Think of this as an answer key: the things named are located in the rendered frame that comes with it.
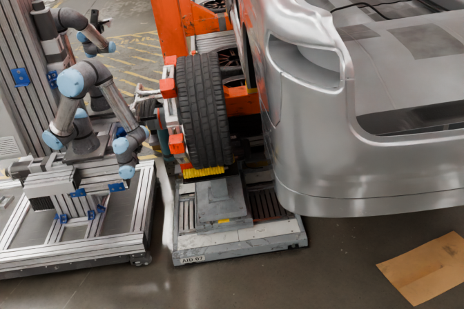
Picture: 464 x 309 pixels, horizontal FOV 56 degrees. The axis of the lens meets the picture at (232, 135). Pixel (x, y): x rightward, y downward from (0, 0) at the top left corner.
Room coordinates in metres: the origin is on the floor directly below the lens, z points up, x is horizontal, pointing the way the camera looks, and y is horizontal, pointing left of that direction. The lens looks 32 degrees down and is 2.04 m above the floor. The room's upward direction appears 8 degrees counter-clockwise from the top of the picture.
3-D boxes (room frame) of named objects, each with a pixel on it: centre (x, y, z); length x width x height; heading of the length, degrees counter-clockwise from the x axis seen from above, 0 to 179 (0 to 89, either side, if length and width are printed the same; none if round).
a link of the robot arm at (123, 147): (1.78, 0.52, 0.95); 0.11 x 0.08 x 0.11; 151
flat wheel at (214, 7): (5.87, -0.10, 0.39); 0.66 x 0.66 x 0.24
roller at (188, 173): (2.12, 0.20, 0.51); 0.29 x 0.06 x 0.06; 91
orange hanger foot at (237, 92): (2.78, -0.04, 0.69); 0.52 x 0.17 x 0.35; 91
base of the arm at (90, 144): (2.07, 0.81, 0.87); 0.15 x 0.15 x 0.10
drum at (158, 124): (2.24, 0.37, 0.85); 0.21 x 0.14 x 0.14; 91
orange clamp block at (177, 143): (1.92, 0.29, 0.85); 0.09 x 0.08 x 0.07; 1
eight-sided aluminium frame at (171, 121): (2.24, 0.30, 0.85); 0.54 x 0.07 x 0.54; 1
